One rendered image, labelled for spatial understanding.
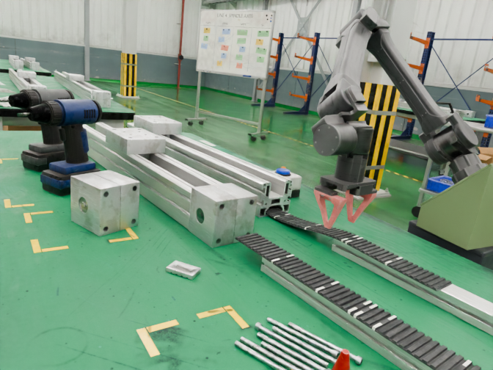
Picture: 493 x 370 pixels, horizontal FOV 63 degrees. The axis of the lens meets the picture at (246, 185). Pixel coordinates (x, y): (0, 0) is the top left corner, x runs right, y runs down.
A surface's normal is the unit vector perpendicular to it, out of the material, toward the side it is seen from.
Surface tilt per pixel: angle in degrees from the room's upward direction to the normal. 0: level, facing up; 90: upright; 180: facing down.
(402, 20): 90
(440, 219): 90
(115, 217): 90
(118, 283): 0
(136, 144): 90
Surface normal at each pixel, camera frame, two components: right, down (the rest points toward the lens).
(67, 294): 0.11, -0.95
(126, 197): 0.79, 0.25
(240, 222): 0.61, 0.29
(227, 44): -0.60, 0.16
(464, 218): -0.89, 0.03
